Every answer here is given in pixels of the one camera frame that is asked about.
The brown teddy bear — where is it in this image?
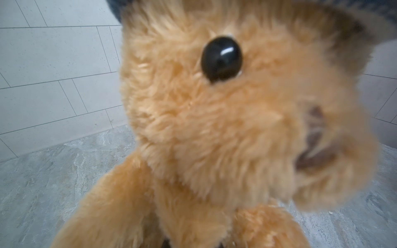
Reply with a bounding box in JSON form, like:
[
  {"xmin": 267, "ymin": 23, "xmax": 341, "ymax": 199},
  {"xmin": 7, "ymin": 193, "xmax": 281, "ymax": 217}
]
[{"xmin": 51, "ymin": 1, "xmax": 379, "ymax": 248}]

